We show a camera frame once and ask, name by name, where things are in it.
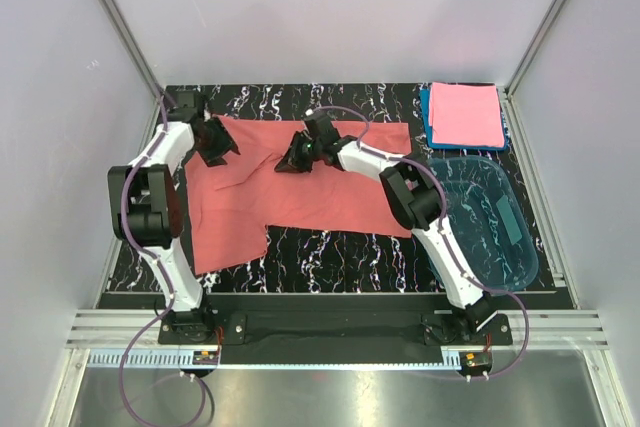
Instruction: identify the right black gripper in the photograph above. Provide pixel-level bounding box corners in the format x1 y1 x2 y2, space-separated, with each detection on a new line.
275 131 323 175

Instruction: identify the coral red t shirt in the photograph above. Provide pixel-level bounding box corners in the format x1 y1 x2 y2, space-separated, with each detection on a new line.
185 117 410 275

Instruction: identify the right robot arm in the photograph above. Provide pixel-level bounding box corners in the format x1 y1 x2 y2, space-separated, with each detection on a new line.
275 109 497 344

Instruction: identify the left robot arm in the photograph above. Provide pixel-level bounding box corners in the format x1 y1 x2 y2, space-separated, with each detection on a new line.
107 90 240 344

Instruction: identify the folded blue t shirt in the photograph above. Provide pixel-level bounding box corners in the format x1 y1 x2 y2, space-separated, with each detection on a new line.
418 82 511 152

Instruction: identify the folded pink t shirt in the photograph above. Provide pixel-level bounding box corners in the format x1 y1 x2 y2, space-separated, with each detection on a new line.
429 80 505 149

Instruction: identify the teal transparent plastic basket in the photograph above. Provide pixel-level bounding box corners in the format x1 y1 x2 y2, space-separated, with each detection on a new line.
429 156 539 291

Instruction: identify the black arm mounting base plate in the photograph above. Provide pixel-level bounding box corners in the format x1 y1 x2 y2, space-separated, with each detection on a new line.
158 294 513 368

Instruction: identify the slotted cable duct rail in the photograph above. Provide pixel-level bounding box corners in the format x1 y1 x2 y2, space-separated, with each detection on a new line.
88 346 484 372

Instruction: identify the right aluminium frame post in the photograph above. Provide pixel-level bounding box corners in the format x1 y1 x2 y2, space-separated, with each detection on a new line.
504 0 569 98

